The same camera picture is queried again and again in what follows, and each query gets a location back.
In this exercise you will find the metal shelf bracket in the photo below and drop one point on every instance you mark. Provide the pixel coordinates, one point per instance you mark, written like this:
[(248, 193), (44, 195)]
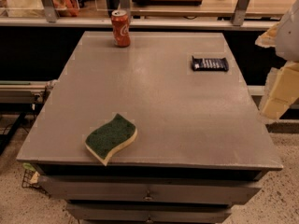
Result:
[(240, 12), (50, 11)]

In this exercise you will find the green and yellow sponge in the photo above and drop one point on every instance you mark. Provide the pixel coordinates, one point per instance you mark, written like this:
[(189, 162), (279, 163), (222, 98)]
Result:
[(112, 137)]

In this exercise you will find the upper grey drawer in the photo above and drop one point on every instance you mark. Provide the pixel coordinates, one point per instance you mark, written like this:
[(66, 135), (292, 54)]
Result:
[(95, 188)]

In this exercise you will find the lower grey drawer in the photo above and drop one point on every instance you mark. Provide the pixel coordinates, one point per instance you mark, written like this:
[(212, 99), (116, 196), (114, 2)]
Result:
[(148, 213)]

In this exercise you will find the clear plastic container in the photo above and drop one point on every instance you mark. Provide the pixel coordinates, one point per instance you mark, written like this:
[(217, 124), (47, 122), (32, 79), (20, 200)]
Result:
[(22, 8)]

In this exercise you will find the dark blue rxbar wrapper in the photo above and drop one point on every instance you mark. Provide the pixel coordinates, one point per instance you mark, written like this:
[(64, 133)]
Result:
[(210, 64)]

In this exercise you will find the wire basket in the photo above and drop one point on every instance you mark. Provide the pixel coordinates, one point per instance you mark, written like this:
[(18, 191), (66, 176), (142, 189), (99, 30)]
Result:
[(29, 181)]

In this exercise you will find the orange snack bag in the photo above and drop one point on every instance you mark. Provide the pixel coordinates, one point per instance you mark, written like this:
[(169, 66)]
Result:
[(66, 8)]

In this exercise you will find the right metal shelf bracket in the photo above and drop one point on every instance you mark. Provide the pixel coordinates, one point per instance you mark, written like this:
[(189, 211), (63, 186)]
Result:
[(240, 12)]

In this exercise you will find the grey drawer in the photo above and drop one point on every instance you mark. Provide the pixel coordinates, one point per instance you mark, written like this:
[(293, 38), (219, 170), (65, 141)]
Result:
[(148, 213), (95, 188)]

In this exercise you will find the left metal shelf bracket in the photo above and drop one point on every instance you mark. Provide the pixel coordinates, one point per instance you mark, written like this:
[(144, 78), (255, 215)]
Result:
[(50, 11)]

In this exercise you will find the orange soda can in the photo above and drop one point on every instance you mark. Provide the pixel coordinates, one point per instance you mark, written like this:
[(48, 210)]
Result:
[(120, 24)]

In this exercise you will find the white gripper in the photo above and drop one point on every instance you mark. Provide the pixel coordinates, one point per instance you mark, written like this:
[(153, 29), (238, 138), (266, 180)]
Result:
[(288, 36)]

